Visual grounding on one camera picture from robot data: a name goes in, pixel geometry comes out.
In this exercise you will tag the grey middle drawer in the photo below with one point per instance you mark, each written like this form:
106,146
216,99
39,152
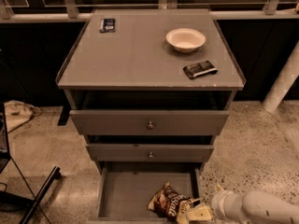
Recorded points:
150,152

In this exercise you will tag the brown chip bag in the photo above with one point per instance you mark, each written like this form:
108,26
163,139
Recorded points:
167,202

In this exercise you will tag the beige cloth bag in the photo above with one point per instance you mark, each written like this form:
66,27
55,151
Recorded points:
18,113

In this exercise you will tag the black snack packet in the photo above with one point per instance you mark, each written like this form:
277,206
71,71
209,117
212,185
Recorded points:
196,70

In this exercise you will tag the grey top drawer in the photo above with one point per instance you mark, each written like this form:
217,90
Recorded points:
148,122

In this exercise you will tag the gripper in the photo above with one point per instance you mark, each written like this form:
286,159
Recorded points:
219,203

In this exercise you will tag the metal window railing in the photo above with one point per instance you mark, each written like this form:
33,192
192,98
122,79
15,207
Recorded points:
79,10

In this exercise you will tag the white pillar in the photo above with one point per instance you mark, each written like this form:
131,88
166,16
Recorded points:
288,74

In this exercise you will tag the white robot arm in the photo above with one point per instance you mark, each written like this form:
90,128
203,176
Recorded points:
253,207

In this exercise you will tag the grey open bottom drawer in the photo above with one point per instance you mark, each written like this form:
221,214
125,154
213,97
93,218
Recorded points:
126,190

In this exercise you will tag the grey drawer cabinet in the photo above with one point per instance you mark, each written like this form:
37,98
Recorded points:
135,68

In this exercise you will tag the white bowl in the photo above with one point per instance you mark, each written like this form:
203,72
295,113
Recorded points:
185,40

